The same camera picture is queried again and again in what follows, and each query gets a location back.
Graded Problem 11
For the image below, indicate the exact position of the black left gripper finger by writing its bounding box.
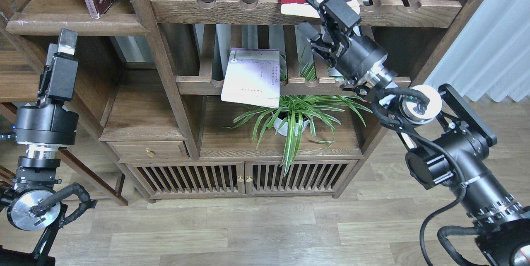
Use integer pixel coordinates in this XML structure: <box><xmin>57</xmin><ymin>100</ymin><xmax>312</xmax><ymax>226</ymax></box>
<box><xmin>37</xmin><ymin>29</ymin><xmax>78</xmax><ymax>102</ymax></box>

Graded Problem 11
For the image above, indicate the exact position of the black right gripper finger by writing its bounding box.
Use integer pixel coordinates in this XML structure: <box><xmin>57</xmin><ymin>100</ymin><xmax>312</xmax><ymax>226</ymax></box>
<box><xmin>305</xmin><ymin>0</ymin><xmax>360</xmax><ymax>36</ymax></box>
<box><xmin>297</xmin><ymin>22</ymin><xmax>321</xmax><ymax>43</ymax></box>

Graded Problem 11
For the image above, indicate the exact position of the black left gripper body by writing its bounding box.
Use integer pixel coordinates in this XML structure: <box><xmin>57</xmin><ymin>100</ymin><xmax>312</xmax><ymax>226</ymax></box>
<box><xmin>14</xmin><ymin>102</ymin><xmax>78</xmax><ymax>159</ymax></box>

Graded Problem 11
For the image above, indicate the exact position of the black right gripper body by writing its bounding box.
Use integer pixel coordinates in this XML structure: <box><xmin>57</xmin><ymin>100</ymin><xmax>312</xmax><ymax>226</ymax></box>
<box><xmin>310</xmin><ymin>32</ymin><xmax>396</xmax><ymax>89</ymax></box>

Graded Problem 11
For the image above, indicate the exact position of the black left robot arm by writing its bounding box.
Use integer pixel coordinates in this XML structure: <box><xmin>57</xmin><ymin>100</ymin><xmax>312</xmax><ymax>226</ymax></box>
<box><xmin>0</xmin><ymin>29</ymin><xmax>97</xmax><ymax>266</ymax></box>

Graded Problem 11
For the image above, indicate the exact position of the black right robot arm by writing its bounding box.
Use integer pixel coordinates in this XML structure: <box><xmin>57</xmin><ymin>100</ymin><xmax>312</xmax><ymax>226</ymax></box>
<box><xmin>299</xmin><ymin>0</ymin><xmax>530</xmax><ymax>266</ymax></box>

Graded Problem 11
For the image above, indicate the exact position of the wooden side rack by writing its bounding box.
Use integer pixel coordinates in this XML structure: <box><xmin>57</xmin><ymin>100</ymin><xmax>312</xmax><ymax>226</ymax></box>
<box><xmin>0</xmin><ymin>36</ymin><xmax>128</xmax><ymax>207</ymax></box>

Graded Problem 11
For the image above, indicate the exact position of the white purple book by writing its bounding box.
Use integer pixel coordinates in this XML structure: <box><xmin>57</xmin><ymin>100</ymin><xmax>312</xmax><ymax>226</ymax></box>
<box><xmin>220</xmin><ymin>48</ymin><xmax>280</xmax><ymax>109</ymax></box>

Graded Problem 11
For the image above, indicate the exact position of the green spider plant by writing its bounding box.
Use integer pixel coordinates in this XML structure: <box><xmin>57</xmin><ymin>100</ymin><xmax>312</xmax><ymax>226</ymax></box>
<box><xmin>233</xmin><ymin>54</ymin><xmax>367</xmax><ymax>169</ymax></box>

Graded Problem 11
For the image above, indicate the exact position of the white plant pot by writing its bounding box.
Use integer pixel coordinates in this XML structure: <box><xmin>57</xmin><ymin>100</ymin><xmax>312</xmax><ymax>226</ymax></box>
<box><xmin>273</xmin><ymin>112</ymin><xmax>309</xmax><ymax>136</ymax></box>

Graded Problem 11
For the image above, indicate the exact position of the dark wooden bookshelf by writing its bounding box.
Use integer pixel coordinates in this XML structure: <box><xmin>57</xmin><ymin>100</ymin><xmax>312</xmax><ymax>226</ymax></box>
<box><xmin>0</xmin><ymin>0</ymin><xmax>507</xmax><ymax>206</ymax></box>

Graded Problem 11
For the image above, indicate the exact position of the brass drawer knob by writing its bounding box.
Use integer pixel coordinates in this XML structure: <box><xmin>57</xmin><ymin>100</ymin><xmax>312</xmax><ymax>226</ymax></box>
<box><xmin>145</xmin><ymin>148</ymin><xmax>155</xmax><ymax>158</ymax></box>

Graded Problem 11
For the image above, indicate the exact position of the white pleated curtain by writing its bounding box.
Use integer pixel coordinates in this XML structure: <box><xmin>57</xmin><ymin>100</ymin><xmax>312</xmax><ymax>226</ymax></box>
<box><xmin>426</xmin><ymin>0</ymin><xmax>530</xmax><ymax>102</ymax></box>

